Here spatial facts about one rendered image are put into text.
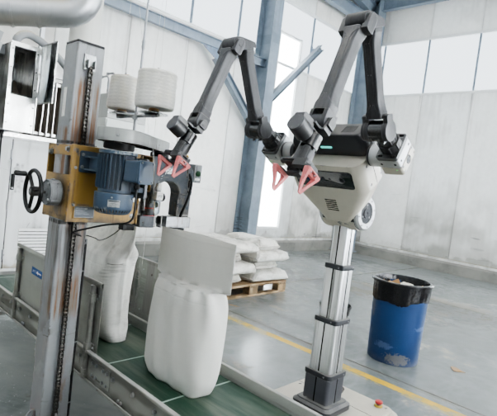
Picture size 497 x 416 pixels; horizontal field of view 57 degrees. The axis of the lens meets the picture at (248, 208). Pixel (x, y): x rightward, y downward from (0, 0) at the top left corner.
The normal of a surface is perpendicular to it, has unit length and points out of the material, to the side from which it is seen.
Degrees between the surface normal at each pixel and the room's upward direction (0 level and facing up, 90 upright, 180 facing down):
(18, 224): 89
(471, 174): 90
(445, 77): 90
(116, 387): 90
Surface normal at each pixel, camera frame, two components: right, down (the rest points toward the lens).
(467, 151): -0.69, -0.05
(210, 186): 0.71, 0.12
